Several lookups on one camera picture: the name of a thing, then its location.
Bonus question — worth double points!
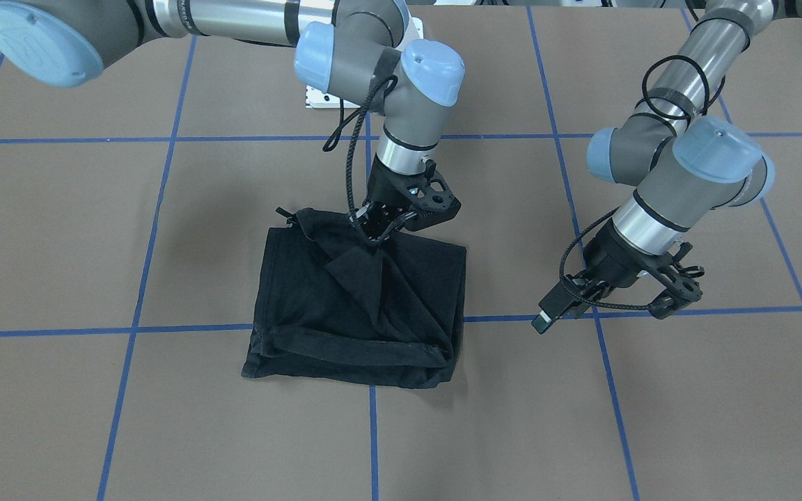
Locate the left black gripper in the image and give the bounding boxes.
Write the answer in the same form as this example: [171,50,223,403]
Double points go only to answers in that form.
[531,223,652,334]

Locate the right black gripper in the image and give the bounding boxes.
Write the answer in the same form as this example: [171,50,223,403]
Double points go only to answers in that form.
[348,157,419,244]

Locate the black graphic t-shirt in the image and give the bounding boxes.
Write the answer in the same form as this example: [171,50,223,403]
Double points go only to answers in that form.
[241,208,467,389]

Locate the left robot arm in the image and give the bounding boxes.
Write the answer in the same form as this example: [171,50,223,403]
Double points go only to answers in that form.
[532,1,802,334]

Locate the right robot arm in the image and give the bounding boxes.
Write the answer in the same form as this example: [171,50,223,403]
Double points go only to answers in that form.
[0,1,466,242]

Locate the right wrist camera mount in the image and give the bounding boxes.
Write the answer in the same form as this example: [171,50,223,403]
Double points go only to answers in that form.
[404,159,462,232]

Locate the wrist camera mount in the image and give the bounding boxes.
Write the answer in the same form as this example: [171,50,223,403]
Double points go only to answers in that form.
[643,241,705,319]
[404,159,462,232]

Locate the braided camera cable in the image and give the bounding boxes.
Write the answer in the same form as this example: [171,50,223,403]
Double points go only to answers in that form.
[558,54,728,312]
[322,73,400,223]

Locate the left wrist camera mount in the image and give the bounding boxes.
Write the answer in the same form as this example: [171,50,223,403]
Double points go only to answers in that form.
[643,241,705,319]

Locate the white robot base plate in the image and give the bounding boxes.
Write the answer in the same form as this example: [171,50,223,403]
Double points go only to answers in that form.
[304,14,426,110]

